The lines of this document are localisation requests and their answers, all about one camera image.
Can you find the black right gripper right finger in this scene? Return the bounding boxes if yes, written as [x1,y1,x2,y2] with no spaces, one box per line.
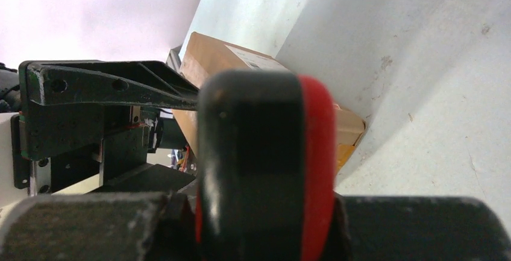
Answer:
[327,196,510,260]

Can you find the red black utility knife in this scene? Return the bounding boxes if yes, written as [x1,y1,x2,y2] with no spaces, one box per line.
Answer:
[196,70,336,260]

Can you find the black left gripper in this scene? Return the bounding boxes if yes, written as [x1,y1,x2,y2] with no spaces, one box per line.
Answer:
[11,60,198,195]

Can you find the brown cardboard express box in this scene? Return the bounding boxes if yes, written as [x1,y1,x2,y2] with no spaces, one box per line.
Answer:
[172,31,367,174]

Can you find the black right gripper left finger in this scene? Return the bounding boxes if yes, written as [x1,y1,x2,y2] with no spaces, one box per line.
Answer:
[1,192,199,260]

